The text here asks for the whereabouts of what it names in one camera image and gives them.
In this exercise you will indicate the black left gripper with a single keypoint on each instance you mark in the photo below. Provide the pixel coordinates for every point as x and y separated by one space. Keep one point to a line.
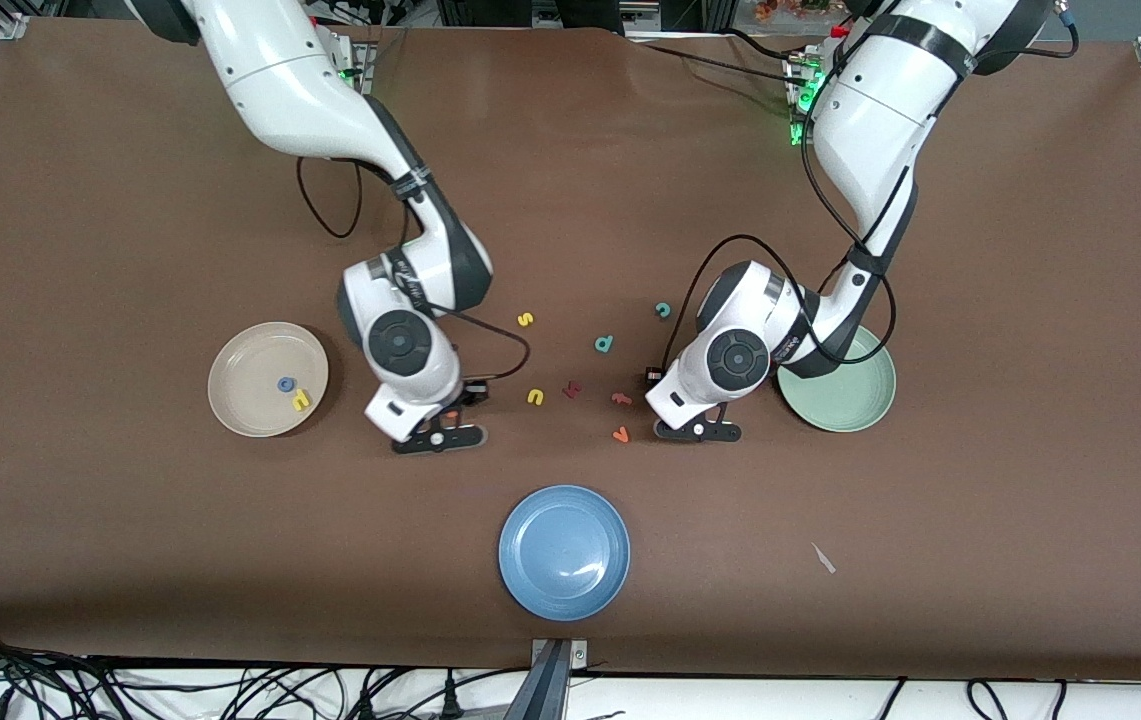
652 379

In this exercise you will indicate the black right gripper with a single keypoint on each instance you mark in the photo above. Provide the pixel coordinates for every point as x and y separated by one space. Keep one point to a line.
471 392

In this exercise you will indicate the yellow letter h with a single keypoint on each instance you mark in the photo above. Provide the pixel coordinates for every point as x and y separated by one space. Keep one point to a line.
305 398

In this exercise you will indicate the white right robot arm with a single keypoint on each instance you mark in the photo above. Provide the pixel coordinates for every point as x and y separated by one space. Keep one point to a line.
280 90

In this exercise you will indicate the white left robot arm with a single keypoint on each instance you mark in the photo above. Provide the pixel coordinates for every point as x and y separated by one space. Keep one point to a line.
870 130

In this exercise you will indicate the teal letter d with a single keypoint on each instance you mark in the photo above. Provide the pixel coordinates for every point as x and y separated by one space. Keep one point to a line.
610 342

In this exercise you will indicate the dark red angular letter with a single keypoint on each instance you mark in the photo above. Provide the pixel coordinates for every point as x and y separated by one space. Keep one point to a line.
573 389

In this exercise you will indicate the blue plate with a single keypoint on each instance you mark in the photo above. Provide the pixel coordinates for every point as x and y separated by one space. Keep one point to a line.
564 552

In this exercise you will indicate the pale green plate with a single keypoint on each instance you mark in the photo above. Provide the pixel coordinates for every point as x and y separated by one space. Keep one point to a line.
850 395

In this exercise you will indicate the brown table cover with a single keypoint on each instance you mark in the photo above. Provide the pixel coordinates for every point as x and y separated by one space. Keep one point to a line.
570 200

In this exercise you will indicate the beige brown plate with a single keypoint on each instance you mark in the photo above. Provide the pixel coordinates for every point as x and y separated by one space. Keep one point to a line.
250 385

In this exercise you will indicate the small white paper scrap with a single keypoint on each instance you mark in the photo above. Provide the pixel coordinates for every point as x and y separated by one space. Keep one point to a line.
823 558

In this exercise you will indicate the orange flower bunch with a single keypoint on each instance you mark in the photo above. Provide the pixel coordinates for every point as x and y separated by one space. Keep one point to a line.
790 8

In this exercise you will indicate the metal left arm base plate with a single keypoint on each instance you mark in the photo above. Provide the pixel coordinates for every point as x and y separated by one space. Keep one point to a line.
796 135

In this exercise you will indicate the silver mounting bracket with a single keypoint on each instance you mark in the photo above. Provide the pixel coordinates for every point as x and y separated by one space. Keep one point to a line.
578 655

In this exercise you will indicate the grey camera pole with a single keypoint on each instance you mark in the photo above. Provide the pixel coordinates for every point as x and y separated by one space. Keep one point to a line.
542 690

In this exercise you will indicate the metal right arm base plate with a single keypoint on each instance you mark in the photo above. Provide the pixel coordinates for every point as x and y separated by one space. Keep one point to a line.
367 60

